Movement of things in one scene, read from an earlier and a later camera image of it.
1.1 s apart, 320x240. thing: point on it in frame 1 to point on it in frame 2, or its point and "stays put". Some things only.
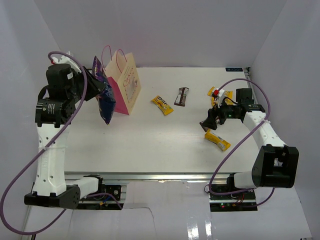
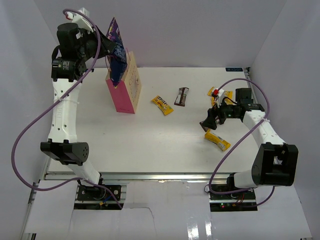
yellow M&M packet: (162, 105) stays put
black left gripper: (95, 84) to (106, 45)
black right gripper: (210, 122) stays put
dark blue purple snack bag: (106, 100) to (117, 58)
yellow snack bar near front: (217, 140) stays put
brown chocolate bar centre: (180, 98) stays put
